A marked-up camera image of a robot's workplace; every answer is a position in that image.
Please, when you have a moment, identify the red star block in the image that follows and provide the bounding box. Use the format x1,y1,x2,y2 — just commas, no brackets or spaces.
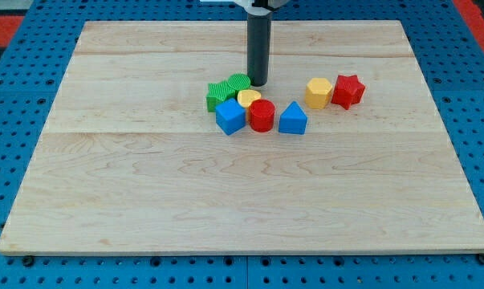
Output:
331,75,366,110

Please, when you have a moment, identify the blue triangle block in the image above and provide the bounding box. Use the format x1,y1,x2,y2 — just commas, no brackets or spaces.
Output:
278,101,308,135

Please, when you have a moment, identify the blue cube block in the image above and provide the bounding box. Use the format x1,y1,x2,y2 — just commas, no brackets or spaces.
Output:
215,99,246,135

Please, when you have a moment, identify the light wooden board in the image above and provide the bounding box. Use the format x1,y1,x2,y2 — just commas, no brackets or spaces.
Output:
0,20,484,256

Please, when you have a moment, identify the red cylinder block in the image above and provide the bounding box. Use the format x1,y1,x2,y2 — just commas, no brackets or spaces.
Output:
250,99,275,132

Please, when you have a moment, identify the green cylinder block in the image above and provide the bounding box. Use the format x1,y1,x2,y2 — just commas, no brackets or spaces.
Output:
227,73,251,92

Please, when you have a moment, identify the yellow heart block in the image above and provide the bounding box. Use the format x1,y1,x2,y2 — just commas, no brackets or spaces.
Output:
237,89,262,108

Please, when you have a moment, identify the green star block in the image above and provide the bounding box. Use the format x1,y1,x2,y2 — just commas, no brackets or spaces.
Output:
205,80,236,112

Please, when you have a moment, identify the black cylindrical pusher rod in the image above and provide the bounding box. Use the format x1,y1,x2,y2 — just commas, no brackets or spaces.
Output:
247,13,272,87

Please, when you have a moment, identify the yellow hexagon block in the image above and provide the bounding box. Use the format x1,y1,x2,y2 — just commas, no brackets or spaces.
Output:
304,78,333,109

